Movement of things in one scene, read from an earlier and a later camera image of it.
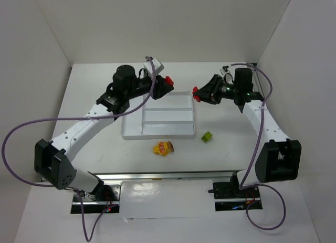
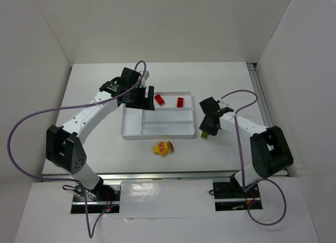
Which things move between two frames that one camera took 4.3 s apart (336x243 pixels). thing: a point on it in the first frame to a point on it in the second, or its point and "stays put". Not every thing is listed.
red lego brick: x=197 y=97 to x=180 y=102
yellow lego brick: x=161 y=148 stays put
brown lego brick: x=170 y=146 stays put
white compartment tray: x=170 y=115 stays put
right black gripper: x=214 y=88 to x=209 y=123
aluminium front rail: x=164 y=175 stays put
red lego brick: x=168 y=81 to x=159 y=100
